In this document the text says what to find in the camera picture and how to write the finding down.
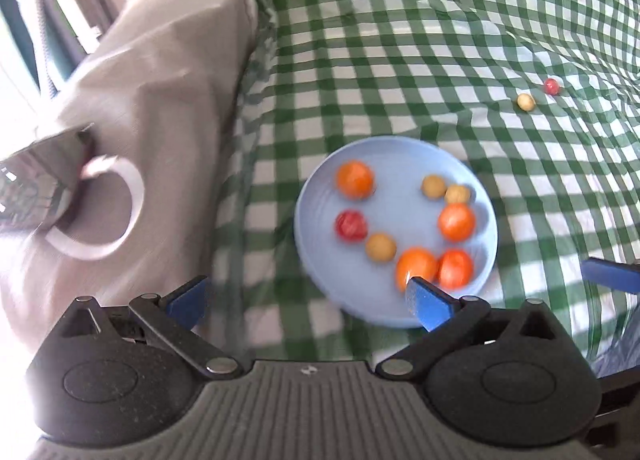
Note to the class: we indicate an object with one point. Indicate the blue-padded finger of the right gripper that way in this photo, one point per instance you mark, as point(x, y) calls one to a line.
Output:
point(613, 275)

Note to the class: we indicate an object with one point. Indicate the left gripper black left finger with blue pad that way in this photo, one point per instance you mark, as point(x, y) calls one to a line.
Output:
point(151, 338)

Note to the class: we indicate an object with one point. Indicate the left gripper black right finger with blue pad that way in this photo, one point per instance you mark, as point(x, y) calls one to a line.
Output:
point(456, 323)

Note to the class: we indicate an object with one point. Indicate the large orange fruit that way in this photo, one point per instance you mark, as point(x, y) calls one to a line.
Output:
point(415, 262)

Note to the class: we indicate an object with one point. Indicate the tan round fruit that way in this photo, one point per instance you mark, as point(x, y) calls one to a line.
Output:
point(526, 102)
point(381, 248)

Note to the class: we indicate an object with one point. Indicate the small orange fruit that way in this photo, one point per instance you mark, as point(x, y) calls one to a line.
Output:
point(457, 222)

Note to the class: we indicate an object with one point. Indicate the red fruit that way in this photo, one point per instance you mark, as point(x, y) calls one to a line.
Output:
point(551, 87)
point(351, 226)

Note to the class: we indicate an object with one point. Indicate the light blue plate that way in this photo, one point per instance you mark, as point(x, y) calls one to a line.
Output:
point(341, 270)

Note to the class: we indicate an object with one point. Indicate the black smartphone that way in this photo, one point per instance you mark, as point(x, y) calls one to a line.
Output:
point(40, 182)

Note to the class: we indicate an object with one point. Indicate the grey covered sofa armrest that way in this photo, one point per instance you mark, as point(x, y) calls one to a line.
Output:
point(160, 95)

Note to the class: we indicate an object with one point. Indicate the green white checkered cloth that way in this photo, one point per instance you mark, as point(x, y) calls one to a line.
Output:
point(563, 178)

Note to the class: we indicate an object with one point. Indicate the striped curtain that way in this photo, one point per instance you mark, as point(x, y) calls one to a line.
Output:
point(54, 36)

